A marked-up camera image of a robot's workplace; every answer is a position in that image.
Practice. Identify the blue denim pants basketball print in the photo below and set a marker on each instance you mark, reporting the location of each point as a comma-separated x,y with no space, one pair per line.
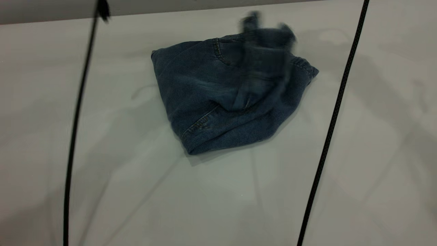
198,89

